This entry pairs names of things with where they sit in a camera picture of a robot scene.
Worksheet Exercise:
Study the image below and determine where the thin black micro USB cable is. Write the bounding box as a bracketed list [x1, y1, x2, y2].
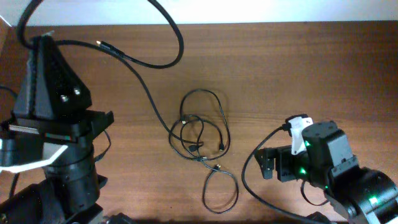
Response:
[168, 118, 239, 215]

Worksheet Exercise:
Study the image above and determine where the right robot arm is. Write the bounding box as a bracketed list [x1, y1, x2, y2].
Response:
[254, 121, 397, 223]

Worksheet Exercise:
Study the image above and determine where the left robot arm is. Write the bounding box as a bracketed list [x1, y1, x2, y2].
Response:
[1, 36, 114, 223]

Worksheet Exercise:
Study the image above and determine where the right camera cable black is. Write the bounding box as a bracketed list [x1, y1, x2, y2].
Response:
[241, 126, 320, 224]

